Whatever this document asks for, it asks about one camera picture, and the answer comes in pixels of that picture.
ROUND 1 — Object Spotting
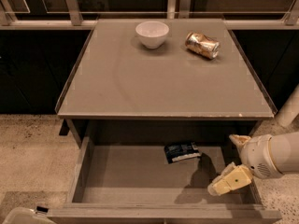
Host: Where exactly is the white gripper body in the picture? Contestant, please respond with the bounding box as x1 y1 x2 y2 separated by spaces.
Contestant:
240 134 282 179

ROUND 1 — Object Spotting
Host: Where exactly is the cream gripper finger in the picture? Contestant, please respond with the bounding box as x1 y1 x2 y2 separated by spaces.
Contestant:
229 134 251 147
207 162 253 196

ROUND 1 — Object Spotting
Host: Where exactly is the dark blue rxbar wrapper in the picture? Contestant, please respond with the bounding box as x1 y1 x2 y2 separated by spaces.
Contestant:
164 142 202 163

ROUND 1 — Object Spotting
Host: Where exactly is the white robot base corner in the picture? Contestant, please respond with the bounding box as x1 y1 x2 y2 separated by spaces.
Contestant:
2 206 56 224

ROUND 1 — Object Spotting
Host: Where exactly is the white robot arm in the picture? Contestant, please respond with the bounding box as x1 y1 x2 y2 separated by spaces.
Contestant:
207 122 299 196

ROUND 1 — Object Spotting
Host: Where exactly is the grey open drawer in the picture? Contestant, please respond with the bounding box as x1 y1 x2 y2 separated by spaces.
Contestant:
48 137 281 224

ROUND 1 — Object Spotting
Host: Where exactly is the grey counter cabinet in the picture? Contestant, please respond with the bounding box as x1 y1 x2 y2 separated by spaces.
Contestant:
56 19 276 141

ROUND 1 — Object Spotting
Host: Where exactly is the crushed gold soda can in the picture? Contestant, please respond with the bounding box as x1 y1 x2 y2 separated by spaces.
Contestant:
185 32 221 60

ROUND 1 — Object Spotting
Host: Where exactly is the white ceramic bowl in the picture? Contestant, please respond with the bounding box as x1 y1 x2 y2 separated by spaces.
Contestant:
135 21 169 49

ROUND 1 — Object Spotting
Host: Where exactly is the metal railing frame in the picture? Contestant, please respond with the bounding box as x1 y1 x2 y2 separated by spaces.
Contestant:
1 0 298 25

